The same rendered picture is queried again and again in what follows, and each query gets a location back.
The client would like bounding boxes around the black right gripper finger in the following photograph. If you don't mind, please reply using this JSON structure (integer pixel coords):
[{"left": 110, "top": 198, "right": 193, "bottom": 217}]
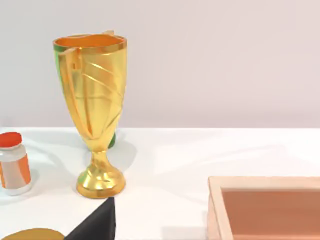
[{"left": 65, "top": 196, "right": 117, "bottom": 240}]

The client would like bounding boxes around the round tan coaster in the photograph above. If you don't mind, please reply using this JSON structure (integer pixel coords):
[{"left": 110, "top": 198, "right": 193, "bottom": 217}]
[{"left": 0, "top": 227, "right": 65, "bottom": 240}]

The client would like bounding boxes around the green bottle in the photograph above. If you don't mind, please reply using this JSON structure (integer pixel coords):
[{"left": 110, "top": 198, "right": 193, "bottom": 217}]
[{"left": 53, "top": 43, "right": 118, "bottom": 150}]

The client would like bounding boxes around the white bottle with orange cap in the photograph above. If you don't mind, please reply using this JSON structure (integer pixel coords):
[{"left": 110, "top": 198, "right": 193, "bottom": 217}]
[{"left": 0, "top": 131, "right": 33, "bottom": 196}]

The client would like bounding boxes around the gold trophy cup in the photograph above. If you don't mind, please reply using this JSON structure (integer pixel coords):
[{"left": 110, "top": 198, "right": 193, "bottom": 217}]
[{"left": 52, "top": 30, "right": 128, "bottom": 200}]

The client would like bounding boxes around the shallow salmon-coloured box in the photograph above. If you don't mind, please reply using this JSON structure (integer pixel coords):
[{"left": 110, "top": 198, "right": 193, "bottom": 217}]
[{"left": 207, "top": 175, "right": 320, "bottom": 240}]

